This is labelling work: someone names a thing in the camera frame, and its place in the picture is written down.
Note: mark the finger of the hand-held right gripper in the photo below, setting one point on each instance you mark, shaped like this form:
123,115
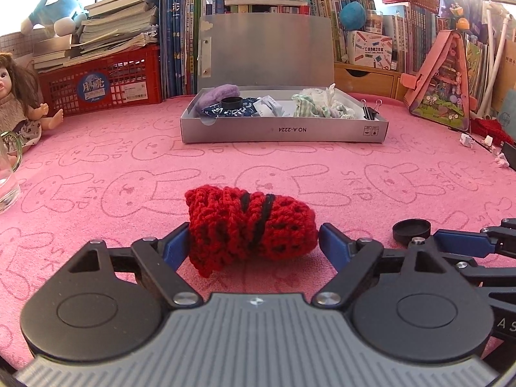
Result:
487,275
463,242

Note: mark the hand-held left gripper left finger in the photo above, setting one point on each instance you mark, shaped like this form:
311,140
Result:
177,246

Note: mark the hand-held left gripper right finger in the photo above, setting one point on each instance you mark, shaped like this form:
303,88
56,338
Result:
332,246

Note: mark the red crochet pouch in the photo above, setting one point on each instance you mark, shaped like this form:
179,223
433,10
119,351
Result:
225,225

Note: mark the black round lid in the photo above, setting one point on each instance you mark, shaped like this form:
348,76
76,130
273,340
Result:
411,229

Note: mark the purple plush toy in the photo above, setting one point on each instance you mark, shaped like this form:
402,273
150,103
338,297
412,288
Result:
213,93

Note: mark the grey file box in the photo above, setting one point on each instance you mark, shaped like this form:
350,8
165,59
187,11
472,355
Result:
262,48

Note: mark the pink rabbit-print mat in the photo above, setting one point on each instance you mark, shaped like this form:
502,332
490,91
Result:
121,209

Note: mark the crumpled white paper scrap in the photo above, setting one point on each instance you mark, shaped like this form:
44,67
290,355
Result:
465,140
502,160

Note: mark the red crochet piece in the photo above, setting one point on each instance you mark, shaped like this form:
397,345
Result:
492,129

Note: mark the white floral doll cloth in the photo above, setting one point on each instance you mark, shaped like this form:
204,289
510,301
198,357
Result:
340,112

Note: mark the black binder clip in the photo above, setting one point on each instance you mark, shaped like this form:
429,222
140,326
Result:
377,109
366,111

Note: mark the blue floral pouch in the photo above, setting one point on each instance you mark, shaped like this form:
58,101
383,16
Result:
225,112

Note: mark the black round jar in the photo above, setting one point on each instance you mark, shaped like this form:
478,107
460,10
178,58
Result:
231,103

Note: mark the white packet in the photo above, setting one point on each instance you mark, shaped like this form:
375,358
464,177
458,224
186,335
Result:
269,105

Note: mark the pink toy house case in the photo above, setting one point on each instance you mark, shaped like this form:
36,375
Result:
439,88

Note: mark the wooden drawer organizer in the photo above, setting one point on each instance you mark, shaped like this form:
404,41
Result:
363,82

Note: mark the red plastic crate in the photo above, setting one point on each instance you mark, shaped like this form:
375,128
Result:
133,72

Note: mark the glass mug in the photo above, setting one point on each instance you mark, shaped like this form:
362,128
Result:
8,185

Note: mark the white plastic pipes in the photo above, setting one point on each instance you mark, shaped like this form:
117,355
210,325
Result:
502,48

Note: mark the white printed carton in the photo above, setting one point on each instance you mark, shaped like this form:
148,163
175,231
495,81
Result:
369,50

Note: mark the row of tall blue books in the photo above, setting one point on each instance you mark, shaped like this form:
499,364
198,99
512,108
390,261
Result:
177,40

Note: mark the row of thin books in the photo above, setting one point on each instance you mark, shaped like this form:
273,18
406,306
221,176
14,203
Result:
419,40

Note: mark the doll with brown hair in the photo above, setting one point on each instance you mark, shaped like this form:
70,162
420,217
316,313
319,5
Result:
12,109

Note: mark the pile of paper books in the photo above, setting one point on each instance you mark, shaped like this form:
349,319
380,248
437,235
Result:
113,24

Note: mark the dark colourful picture box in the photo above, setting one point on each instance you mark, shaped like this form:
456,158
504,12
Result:
459,10

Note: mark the row of shelf books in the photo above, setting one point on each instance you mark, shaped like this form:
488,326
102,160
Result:
322,4

